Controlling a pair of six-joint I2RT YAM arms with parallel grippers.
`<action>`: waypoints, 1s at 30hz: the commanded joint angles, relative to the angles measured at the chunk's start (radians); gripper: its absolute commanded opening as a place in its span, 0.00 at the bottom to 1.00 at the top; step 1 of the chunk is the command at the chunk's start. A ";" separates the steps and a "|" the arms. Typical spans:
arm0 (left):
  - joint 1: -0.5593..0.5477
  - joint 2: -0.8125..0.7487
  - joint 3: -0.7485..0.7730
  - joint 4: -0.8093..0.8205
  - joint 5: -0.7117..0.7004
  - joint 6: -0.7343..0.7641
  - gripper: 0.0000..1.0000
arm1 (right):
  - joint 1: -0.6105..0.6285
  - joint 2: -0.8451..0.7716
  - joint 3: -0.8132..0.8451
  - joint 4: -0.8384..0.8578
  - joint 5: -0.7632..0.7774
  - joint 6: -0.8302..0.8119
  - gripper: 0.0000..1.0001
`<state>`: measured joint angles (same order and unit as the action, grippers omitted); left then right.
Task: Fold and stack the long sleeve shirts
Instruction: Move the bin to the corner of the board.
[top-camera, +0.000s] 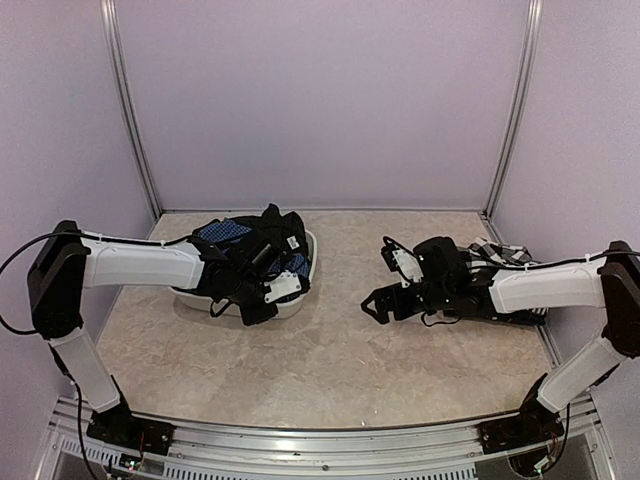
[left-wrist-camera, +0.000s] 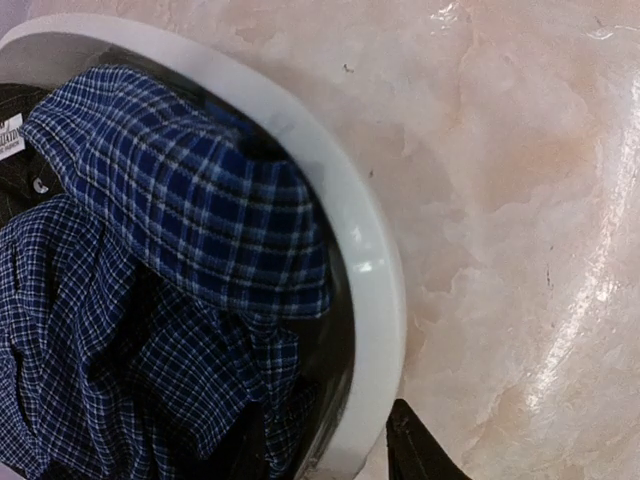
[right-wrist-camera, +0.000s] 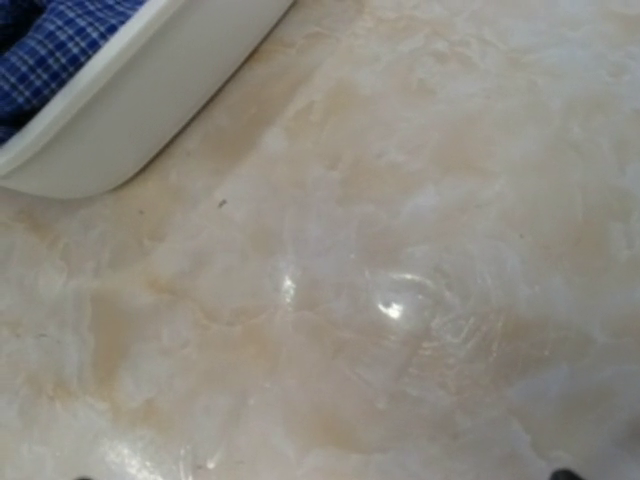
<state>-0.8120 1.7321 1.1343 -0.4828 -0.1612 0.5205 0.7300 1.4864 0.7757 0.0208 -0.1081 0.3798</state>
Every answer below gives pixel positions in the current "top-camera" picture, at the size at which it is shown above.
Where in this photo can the aluminium frame post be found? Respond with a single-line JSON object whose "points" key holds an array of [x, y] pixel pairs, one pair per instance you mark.
{"points": [[517, 106], [109, 15]]}

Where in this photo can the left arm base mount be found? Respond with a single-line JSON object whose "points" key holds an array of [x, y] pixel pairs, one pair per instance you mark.
{"points": [[119, 427]]}

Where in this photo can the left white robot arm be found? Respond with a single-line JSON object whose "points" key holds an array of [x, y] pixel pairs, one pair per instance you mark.
{"points": [[72, 261]]}

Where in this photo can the white plastic basket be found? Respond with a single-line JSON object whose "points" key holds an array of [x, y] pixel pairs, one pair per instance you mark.
{"points": [[285, 309]]}

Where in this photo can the black white plaid folded shirt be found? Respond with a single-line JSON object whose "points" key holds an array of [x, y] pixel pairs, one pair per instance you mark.
{"points": [[500, 252]]}

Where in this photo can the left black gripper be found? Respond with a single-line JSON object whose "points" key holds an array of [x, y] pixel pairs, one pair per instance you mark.
{"points": [[251, 317]]}

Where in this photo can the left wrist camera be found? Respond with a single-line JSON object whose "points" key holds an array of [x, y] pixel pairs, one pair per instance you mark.
{"points": [[283, 286]]}

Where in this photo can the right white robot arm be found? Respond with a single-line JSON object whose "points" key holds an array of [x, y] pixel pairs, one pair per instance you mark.
{"points": [[437, 277]]}

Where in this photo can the black striped shirt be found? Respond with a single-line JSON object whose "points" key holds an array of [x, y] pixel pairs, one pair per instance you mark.
{"points": [[286, 232]]}

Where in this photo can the left aluminium frame post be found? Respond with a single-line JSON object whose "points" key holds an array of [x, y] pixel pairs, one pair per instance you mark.
{"points": [[109, 15]]}

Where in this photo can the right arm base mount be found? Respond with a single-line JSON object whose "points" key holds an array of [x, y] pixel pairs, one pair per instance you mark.
{"points": [[521, 430]]}

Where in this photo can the front aluminium rail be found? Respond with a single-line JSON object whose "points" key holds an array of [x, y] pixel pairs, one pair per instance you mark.
{"points": [[204, 450]]}

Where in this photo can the blue checked long sleeve shirt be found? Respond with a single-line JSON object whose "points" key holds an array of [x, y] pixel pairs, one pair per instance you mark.
{"points": [[210, 232]]}

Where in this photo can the right aluminium frame post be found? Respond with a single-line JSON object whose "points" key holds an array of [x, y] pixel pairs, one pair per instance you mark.
{"points": [[517, 106]]}

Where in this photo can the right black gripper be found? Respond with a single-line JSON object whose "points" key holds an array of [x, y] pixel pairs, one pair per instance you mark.
{"points": [[382, 294]]}

